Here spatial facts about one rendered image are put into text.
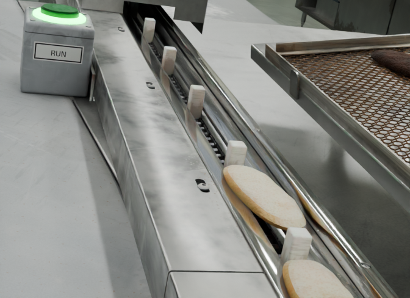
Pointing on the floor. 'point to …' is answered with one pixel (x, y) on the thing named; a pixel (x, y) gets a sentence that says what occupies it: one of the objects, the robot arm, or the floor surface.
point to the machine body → (230, 11)
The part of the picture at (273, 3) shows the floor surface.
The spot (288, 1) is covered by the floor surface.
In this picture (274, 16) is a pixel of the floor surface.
